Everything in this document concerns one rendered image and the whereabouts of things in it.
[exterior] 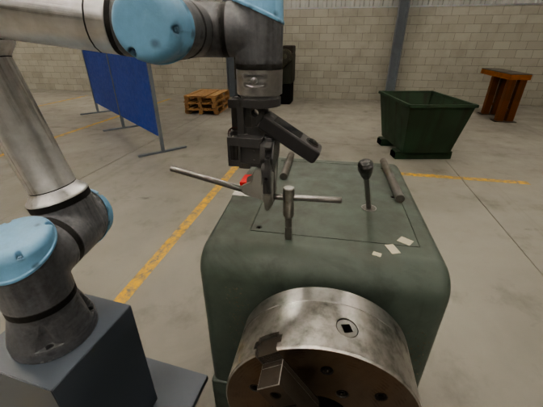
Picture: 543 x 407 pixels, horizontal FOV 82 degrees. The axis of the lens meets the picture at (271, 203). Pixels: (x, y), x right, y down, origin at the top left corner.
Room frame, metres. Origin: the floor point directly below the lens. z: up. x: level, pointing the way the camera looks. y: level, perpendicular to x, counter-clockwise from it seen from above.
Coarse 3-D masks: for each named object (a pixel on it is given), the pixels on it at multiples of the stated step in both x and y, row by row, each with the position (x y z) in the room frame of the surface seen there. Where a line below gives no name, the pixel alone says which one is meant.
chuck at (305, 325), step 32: (256, 320) 0.39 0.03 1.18; (288, 320) 0.35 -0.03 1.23; (320, 320) 0.34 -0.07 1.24; (352, 320) 0.34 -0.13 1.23; (256, 352) 0.31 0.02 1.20; (288, 352) 0.30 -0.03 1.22; (320, 352) 0.29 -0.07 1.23; (352, 352) 0.29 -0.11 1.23; (384, 352) 0.30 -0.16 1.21; (256, 384) 0.31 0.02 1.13; (320, 384) 0.29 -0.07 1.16; (352, 384) 0.28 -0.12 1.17; (384, 384) 0.27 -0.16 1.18; (416, 384) 0.30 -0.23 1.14
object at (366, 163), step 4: (360, 160) 0.60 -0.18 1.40; (364, 160) 0.60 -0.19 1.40; (368, 160) 0.59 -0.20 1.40; (360, 164) 0.59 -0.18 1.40; (364, 164) 0.59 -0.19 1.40; (368, 164) 0.59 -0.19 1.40; (372, 164) 0.59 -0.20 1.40; (360, 168) 0.59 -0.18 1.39; (364, 168) 0.58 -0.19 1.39; (368, 168) 0.58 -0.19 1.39; (372, 168) 0.58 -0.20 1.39; (360, 172) 0.59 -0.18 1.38; (364, 172) 0.58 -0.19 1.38; (368, 172) 0.58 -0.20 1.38; (372, 172) 0.59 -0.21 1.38; (364, 176) 0.59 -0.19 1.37; (368, 176) 0.59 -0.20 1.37
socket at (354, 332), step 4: (340, 320) 0.34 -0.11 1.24; (344, 320) 0.34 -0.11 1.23; (336, 324) 0.33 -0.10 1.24; (340, 324) 0.33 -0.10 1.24; (344, 324) 0.33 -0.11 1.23; (348, 324) 0.33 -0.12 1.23; (352, 324) 0.34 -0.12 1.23; (340, 328) 0.32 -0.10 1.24; (344, 328) 0.33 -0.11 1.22; (348, 328) 0.33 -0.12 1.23; (352, 328) 0.33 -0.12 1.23; (340, 332) 0.32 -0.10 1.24; (344, 332) 0.34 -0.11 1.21; (348, 332) 0.33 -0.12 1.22; (352, 332) 0.32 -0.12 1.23; (356, 332) 0.32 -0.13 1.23; (348, 336) 0.31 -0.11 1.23; (352, 336) 0.31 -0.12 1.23
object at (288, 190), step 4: (284, 188) 0.53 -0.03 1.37; (288, 188) 0.53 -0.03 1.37; (292, 188) 0.53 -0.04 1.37; (284, 192) 0.53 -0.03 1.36; (288, 192) 0.52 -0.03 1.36; (292, 192) 0.53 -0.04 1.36; (284, 196) 0.53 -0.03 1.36; (288, 196) 0.52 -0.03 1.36; (292, 196) 0.53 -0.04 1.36; (284, 200) 0.53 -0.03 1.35; (288, 200) 0.52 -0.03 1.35; (292, 200) 0.53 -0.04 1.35; (284, 204) 0.53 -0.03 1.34; (288, 204) 0.52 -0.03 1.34; (292, 204) 0.53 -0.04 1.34; (284, 208) 0.53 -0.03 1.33; (288, 208) 0.52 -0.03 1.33; (292, 208) 0.53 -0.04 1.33; (284, 212) 0.53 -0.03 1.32; (288, 212) 0.52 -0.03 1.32; (292, 212) 0.53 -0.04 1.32; (284, 216) 0.53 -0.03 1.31; (288, 216) 0.52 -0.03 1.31; (292, 216) 0.53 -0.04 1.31; (288, 220) 0.53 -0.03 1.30; (288, 224) 0.53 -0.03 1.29; (292, 224) 0.54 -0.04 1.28; (284, 228) 0.53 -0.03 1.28; (288, 228) 0.53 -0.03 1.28; (292, 228) 0.54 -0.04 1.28; (284, 232) 0.53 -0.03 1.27; (288, 232) 0.53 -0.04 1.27; (292, 232) 0.54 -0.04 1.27; (284, 236) 0.53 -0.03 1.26; (288, 236) 0.53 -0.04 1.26; (292, 236) 0.54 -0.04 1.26
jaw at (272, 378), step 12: (264, 348) 0.32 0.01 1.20; (264, 360) 0.31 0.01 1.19; (276, 360) 0.30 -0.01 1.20; (264, 372) 0.29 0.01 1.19; (276, 372) 0.28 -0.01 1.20; (288, 372) 0.29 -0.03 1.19; (264, 384) 0.27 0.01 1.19; (276, 384) 0.26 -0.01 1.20; (288, 384) 0.27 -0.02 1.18; (300, 384) 0.28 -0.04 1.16; (264, 396) 0.26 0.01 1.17; (276, 396) 0.26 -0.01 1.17; (288, 396) 0.26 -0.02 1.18; (300, 396) 0.27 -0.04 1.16; (312, 396) 0.28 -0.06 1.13
